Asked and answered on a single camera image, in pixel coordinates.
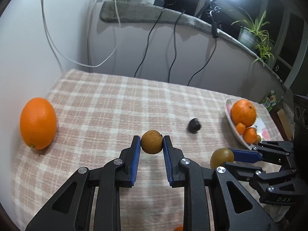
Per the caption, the pink checked tablecloth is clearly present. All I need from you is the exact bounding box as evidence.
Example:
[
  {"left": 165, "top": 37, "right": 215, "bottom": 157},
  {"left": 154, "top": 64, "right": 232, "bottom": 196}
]
[{"left": 10, "top": 69, "right": 293, "bottom": 231}]

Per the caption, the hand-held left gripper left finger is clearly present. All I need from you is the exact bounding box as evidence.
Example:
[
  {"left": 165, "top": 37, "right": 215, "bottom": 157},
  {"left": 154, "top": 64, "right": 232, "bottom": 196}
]
[{"left": 25, "top": 135, "right": 141, "bottom": 231}]

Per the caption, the potted spider plant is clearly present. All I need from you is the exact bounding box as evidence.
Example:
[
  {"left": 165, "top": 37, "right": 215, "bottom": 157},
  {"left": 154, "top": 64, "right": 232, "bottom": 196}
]
[{"left": 230, "top": 10, "right": 276, "bottom": 66}]

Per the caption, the dark chestnut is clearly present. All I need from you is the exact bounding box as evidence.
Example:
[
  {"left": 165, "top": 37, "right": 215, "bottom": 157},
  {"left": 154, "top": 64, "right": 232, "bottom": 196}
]
[{"left": 188, "top": 118, "right": 202, "bottom": 133}]

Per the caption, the large oval orange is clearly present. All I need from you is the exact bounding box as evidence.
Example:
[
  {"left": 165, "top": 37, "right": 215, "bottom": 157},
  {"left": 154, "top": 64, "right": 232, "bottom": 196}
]
[{"left": 20, "top": 97, "right": 57, "bottom": 150}]

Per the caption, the brown box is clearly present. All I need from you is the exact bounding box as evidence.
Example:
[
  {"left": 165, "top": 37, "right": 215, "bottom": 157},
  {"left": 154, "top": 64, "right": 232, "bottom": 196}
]
[{"left": 269, "top": 108, "right": 293, "bottom": 140}]

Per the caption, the long white cable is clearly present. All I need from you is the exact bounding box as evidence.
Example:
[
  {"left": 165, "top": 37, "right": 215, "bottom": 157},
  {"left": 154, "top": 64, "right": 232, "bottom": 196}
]
[{"left": 40, "top": 0, "right": 119, "bottom": 68}]

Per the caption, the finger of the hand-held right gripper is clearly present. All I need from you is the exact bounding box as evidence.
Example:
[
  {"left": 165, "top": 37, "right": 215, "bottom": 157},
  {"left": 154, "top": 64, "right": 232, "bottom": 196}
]
[
  {"left": 224, "top": 162, "right": 300, "bottom": 205},
  {"left": 227, "top": 141, "right": 295, "bottom": 164}
]

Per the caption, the window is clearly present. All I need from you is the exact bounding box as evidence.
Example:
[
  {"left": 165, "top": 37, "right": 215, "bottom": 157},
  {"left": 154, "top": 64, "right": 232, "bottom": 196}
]
[{"left": 115, "top": 0, "right": 308, "bottom": 97}]

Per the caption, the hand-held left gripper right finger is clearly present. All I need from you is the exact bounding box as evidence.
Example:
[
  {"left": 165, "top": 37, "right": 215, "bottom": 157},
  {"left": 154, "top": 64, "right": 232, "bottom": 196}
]
[{"left": 162, "top": 135, "right": 280, "bottom": 231}]

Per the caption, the brown kiwi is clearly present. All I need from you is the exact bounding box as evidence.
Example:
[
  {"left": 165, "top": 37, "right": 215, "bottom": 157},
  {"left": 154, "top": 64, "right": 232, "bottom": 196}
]
[
  {"left": 210, "top": 147, "right": 234, "bottom": 170},
  {"left": 141, "top": 130, "right": 163, "bottom": 154}
]

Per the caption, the green printed box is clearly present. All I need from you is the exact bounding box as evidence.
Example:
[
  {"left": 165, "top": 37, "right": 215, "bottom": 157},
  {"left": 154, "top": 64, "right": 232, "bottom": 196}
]
[{"left": 263, "top": 90, "right": 278, "bottom": 109}]

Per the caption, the white refrigerator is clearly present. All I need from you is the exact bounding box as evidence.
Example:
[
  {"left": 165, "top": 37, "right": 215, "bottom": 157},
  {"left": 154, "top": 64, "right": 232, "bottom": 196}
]
[{"left": 0, "top": 0, "right": 97, "bottom": 116}]

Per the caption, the large round orange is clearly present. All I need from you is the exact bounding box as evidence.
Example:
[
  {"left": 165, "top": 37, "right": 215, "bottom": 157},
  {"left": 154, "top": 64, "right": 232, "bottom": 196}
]
[{"left": 230, "top": 99, "right": 256, "bottom": 128}]

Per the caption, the white floral plate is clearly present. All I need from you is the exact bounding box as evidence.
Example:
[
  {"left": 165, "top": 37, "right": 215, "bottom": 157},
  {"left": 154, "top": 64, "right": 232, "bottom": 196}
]
[{"left": 224, "top": 97, "right": 277, "bottom": 151}]

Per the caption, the black ring light stand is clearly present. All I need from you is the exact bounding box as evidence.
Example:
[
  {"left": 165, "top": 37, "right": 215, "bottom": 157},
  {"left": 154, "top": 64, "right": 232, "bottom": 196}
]
[{"left": 200, "top": 0, "right": 222, "bottom": 39}]

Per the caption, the black cable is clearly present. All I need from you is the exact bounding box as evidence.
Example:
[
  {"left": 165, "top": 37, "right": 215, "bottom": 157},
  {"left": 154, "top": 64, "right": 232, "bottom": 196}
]
[
  {"left": 167, "top": 10, "right": 185, "bottom": 83},
  {"left": 134, "top": 8, "right": 165, "bottom": 78},
  {"left": 187, "top": 38, "right": 217, "bottom": 86}
]

